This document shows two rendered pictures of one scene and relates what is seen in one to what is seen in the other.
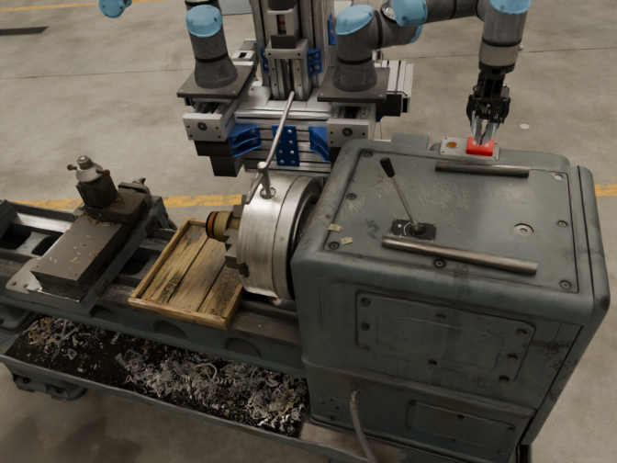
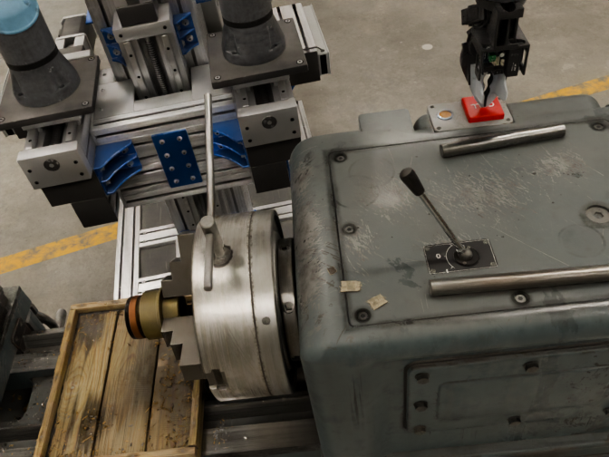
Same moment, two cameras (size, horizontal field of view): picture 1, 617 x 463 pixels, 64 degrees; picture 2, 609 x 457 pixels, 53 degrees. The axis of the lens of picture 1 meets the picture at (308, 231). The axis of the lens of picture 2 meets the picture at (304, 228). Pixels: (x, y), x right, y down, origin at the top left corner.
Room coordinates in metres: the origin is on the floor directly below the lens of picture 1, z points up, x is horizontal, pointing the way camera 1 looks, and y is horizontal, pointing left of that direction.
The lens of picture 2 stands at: (0.27, 0.14, 1.93)
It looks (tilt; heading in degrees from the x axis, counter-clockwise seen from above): 47 degrees down; 343
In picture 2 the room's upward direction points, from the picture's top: 10 degrees counter-clockwise
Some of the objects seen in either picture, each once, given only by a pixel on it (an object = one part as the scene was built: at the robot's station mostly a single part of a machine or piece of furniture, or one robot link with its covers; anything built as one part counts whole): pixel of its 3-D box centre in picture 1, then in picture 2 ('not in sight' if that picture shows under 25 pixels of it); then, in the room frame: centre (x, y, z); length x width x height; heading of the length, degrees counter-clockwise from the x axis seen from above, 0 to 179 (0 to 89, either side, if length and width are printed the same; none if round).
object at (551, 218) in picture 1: (440, 262); (473, 277); (0.78, -0.31, 1.06); 0.59 x 0.48 x 0.39; 68
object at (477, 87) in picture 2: (476, 130); (479, 90); (0.94, -0.40, 1.32); 0.06 x 0.03 x 0.09; 158
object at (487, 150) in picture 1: (479, 147); (482, 110); (0.96, -0.43, 1.26); 0.06 x 0.06 x 0.02; 68
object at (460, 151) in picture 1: (467, 156); (468, 124); (0.96, -0.41, 1.23); 0.13 x 0.08 x 0.05; 68
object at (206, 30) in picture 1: (206, 30); (14, 22); (1.67, 0.27, 1.33); 0.13 x 0.12 x 0.14; 6
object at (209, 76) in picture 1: (213, 64); (39, 69); (1.67, 0.27, 1.21); 0.15 x 0.15 x 0.10
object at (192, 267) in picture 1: (205, 267); (130, 375); (1.01, 0.32, 0.89); 0.36 x 0.30 x 0.04; 158
